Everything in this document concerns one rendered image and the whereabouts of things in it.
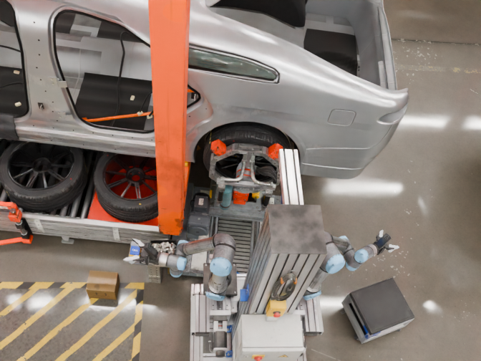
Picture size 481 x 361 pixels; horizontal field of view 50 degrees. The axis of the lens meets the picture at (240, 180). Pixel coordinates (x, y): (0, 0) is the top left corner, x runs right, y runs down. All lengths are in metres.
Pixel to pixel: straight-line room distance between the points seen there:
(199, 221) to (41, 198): 1.22
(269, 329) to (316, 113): 1.43
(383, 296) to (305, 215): 1.98
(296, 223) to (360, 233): 2.51
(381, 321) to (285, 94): 1.88
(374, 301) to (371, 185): 1.36
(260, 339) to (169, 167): 1.13
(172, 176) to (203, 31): 0.90
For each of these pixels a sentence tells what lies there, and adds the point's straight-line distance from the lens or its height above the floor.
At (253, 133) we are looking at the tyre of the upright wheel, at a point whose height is 1.18.
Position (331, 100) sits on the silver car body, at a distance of 3.43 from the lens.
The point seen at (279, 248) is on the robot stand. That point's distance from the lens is 2.28.
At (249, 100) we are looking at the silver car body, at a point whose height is 1.52.
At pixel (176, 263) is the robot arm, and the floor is 1.25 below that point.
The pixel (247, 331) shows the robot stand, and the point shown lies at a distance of 2.97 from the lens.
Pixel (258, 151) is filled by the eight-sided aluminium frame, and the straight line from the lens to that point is 3.67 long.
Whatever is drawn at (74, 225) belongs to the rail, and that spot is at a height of 0.34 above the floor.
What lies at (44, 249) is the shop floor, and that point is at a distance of 4.61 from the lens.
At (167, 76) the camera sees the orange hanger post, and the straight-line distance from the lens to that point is 2.58.
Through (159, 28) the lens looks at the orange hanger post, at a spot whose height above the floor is 2.49.
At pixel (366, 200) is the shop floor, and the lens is 5.03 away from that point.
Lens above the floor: 4.05
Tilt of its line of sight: 57 degrees down
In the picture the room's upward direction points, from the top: 11 degrees clockwise
